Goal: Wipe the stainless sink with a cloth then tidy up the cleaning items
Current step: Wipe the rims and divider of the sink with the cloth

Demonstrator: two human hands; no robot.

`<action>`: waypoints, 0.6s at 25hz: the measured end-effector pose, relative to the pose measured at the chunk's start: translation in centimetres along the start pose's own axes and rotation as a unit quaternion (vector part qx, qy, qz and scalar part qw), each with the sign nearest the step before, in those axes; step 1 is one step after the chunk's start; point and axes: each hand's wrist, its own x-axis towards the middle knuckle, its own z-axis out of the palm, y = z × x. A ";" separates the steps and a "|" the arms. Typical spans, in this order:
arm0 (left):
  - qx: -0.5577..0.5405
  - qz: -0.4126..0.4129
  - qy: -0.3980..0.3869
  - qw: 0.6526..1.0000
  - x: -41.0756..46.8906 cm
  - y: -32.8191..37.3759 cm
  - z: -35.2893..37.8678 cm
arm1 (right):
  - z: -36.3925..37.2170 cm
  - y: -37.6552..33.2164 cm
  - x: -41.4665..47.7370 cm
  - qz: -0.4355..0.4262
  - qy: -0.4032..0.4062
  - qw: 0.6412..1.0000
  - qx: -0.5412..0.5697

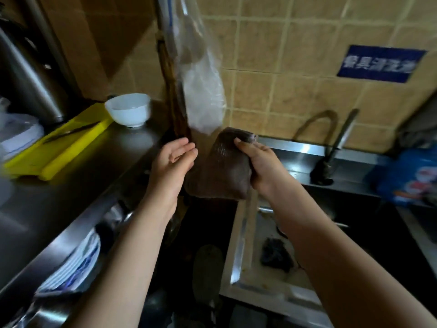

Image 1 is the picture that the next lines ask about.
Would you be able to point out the hanging plastic bag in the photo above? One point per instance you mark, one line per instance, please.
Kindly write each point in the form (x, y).
(205, 99)

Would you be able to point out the person's left forearm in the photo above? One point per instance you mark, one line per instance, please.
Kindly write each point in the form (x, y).
(126, 269)

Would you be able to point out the blue dish soap bottle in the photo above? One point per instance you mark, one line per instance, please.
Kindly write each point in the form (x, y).
(409, 177)

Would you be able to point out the small white bowl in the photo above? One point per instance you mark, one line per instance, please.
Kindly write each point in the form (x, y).
(128, 110)

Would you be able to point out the stainless steel double sink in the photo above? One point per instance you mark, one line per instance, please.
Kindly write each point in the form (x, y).
(307, 157)

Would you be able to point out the stainless steel shelf rack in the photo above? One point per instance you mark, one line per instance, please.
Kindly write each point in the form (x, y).
(68, 201)

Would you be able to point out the yellow cutting board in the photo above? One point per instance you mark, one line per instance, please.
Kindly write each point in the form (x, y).
(51, 157)

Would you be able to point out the curved steel faucet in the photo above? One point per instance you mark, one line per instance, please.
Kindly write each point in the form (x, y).
(327, 163)

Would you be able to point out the person's right hand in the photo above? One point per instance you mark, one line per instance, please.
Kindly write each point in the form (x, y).
(269, 174)

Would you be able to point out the black steel wool scourer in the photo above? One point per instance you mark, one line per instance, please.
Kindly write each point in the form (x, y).
(276, 254)

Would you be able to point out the clear plastic bag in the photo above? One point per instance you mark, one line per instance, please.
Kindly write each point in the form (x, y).
(198, 47)

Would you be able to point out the tall steel thermos jug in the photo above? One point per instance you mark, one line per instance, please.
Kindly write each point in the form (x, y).
(30, 81)

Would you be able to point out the grey hanging cloth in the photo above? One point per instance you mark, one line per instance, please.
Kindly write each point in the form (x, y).
(423, 126)

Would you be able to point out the blue wall sign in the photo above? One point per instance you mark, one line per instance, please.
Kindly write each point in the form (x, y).
(380, 63)

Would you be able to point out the person's left hand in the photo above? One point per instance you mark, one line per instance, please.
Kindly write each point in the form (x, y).
(170, 174)

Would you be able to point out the clear plastic container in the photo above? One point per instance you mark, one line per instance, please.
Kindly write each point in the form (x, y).
(13, 133)

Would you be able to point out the person's right forearm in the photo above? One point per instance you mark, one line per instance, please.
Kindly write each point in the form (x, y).
(341, 269)

